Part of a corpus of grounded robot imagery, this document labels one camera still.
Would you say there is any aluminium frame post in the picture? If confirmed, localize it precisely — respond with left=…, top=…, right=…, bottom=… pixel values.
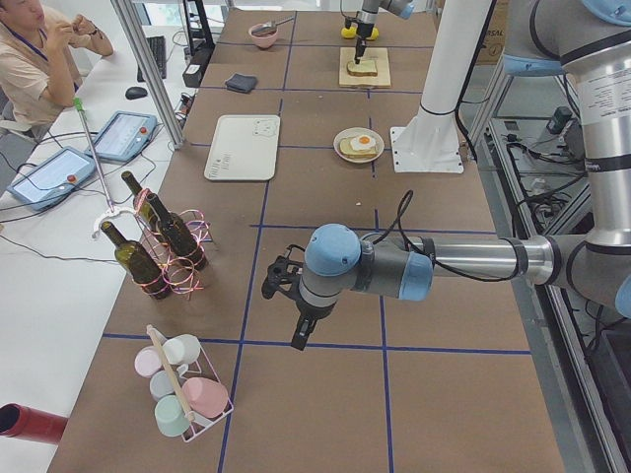
left=110, top=0, right=184, bottom=150

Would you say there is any copper wire bottle rack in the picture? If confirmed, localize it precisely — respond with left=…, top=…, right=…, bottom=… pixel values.
left=145, top=210, right=210, bottom=298

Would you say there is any seated person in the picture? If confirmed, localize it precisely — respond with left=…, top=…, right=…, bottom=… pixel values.
left=1, top=1, right=113, bottom=137

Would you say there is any white cup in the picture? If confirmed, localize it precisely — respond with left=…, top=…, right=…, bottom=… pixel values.
left=162, top=334, right=201, bottom=365

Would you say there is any mint green cup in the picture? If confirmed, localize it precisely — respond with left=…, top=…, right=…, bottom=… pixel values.
left=154, top=394, right=190, bottom=438

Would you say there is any grey cup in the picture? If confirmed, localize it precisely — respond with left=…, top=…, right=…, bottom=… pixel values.
left=149, top=370, right=174, bottom=402

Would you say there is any dark green wine bottle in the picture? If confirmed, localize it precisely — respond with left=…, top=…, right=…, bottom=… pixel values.
left=121, top=170, right=164, bottom=243
left=100, top=221, right=172, bottom=300
left=147, top=192, right=208, bottom=270

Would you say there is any white wire cup rack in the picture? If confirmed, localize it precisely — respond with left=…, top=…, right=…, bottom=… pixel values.
left=147, top=325, right=234, bottom=442

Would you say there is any black computer mouse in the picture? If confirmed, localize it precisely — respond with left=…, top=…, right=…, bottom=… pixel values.
left=124, top=86, right=148, bottom=101

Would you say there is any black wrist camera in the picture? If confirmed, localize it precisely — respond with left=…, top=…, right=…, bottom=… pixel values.
left=261, top=244, right=305, bottom=301

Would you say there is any pink bowl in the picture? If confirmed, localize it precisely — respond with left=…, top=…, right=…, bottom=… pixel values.
left=247, top=24, right=278, bottom=49

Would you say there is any grabber stick with claw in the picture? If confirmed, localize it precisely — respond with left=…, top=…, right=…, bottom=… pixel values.
left=73, top=98, right=135, bottom=240

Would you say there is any fried egg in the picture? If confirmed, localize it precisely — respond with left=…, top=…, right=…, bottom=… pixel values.
left=350, top=134, right=376, bottom=151

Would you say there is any cardboard box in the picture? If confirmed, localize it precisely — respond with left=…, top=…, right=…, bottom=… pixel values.
left=476, top=0, right=509, bottom=65

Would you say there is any wooden cutting board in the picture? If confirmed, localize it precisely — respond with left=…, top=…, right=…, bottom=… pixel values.
left=338, top=47, right=391, bottom=89

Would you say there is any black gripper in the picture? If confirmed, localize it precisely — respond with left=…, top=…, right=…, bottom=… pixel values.
left=354, top=21, right=376, bottom=64
left=291, top=304, right=325, bottom=350

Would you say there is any metal scoop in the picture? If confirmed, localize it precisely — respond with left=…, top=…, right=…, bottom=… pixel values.
left=250, top=17, right=294, bottom=36

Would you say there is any black keyboard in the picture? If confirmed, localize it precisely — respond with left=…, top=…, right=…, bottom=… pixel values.
left=146, top=35, right=168, bottom=79

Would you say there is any red cylinder tube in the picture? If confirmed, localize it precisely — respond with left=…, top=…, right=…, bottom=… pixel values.
left=1, top=403, right=68, bottom=445

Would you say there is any bread slice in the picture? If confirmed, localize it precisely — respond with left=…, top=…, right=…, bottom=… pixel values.
left=346, top=59, right=379, bottom=77
left=338, top=136, right=378, bottom=160

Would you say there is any bread slice on plate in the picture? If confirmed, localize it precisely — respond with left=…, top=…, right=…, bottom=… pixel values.
left=338, top=136, right=378, bottom=160

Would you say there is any white round plate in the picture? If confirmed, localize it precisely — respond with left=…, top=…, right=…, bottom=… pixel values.
left=333, top=127, right=385, bottom=164

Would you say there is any white bear tray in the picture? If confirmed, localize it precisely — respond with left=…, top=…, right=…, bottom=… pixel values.
left=203, top=114, right=281, bottom=181

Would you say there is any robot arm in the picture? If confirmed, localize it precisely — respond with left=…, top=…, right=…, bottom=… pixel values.
left=290, top=1, right=630, bottom=350
left=350, top=0, right=414, bottom=64

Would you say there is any yellow lemon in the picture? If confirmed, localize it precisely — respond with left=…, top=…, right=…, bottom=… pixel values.
left=340, top=25, right=380, bottom=41

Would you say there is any light pink cup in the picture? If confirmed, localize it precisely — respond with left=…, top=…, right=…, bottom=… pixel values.
left=134, top=346, right=163, bottom=378

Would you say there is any black box device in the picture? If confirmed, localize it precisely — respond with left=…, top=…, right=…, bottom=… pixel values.
left=182, top=48, right=214, bottom=89

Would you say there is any blue teach pendant tablet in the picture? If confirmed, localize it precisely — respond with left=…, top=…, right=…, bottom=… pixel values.
left=93, top=110, right=158, bottom=164
left=7, top=147, right=96, bottom=211

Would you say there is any grey folded cloth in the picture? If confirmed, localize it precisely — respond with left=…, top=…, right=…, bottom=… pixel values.
left=225, top=73, right=258, bottom=94

